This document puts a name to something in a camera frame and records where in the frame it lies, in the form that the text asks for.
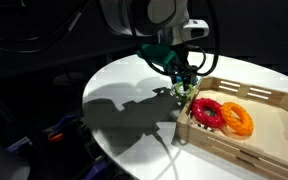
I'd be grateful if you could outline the orange spiky ring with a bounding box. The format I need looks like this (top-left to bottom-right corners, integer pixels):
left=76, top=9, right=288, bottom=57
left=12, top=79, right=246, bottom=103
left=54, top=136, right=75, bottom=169
left=220, top=101, right=255, bottom=137

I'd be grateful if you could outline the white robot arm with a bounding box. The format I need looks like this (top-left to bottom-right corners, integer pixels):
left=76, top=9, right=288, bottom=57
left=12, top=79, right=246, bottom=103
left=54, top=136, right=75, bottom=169
left=97, top=0, right=209, bottom=89

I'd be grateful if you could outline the green spiky ring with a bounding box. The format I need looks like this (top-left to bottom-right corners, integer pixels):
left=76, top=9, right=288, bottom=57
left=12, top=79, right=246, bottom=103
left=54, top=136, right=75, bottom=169
left=174, top=81, right=196, bottom=100

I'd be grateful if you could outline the black and white striped ring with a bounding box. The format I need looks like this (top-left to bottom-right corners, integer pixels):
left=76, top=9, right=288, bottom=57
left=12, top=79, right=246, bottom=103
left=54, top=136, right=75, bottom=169
left=197, top=123, right=212, bottom=130

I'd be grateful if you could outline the wooden slatted tray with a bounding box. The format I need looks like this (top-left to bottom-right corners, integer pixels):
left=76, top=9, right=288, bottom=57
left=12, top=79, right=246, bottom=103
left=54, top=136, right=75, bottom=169
left=176, top=77, right=288, bottom=180

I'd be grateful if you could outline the red spiky ring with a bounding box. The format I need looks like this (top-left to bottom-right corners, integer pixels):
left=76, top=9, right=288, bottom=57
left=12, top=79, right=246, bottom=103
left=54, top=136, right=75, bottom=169
left=190, top=97, right=227, bottom=129

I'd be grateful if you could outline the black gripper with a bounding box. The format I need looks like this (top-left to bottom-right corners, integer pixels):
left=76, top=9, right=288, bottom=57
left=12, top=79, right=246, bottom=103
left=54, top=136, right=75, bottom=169
left=171, top=44, right=198, bottom=88

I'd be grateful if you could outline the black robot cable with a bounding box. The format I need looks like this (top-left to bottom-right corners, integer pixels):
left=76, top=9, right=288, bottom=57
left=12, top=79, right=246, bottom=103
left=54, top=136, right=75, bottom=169
left=125, top=0, right=220, bottom=77

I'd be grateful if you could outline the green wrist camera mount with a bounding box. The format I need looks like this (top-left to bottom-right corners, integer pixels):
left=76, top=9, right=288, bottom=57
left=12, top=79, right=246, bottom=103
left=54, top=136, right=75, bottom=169
left=136, top=44, right=178, bottom=68

